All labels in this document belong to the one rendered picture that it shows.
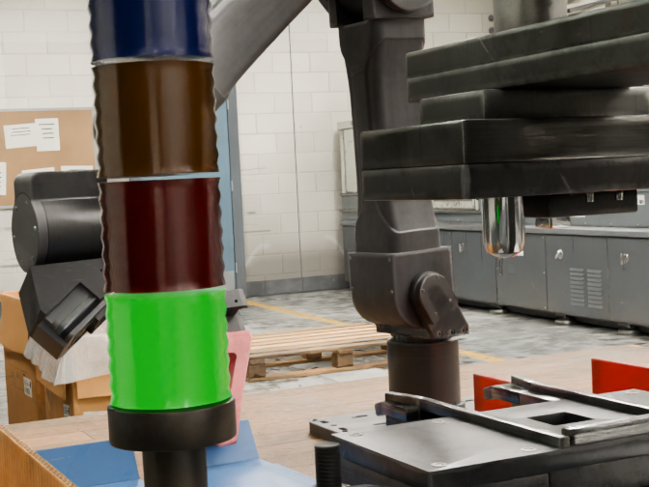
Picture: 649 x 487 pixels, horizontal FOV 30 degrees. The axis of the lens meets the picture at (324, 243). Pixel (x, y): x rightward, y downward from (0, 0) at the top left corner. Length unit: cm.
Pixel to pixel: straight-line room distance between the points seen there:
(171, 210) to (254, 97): 1169
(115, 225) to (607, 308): 800
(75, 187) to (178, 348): 52
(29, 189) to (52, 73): 1071
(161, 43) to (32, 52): 1121
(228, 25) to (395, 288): 25
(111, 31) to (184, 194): 5
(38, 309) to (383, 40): 36
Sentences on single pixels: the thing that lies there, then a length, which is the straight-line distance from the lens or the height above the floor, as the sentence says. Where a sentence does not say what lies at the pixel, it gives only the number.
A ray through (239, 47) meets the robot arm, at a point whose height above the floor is 122.
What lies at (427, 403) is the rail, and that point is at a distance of 69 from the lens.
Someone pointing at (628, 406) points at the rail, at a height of 99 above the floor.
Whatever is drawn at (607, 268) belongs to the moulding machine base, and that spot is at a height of 44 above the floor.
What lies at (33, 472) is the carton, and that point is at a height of 96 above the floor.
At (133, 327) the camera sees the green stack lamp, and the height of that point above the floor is 108.
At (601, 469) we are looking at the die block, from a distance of 61.
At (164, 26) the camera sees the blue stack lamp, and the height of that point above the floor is 116.
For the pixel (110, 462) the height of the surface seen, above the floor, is 94.
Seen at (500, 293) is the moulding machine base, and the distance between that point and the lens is 951.
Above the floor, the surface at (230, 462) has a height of 92.
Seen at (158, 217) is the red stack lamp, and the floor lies 111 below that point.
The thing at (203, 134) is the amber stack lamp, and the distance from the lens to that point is 37.
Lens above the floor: 112
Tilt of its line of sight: 3 degrees down
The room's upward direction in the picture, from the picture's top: 3 degrees counter-clockwise
